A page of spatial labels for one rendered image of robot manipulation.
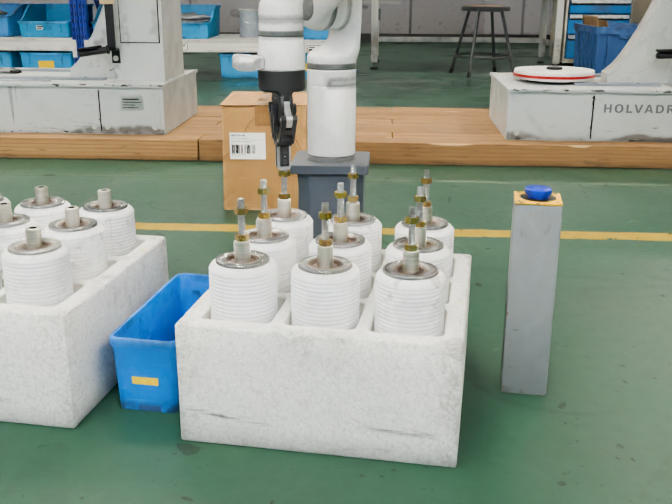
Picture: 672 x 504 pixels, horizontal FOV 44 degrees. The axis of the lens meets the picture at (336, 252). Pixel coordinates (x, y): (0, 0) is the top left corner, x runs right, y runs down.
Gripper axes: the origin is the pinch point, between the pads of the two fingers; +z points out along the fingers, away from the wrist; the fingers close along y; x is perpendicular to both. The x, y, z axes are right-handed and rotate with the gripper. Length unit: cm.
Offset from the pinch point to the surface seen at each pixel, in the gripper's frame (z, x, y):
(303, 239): 13.1, -2.4, -4.1
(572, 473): 35, -30, -46
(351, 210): 8.1, -10.0, -6.0
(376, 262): 16.5, -13.7, -8.5
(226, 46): 15, -44, 439
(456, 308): 17.1, -19.4, -29.1
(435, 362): 19.6, -12.2, -40.2
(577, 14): -5, -298, 433
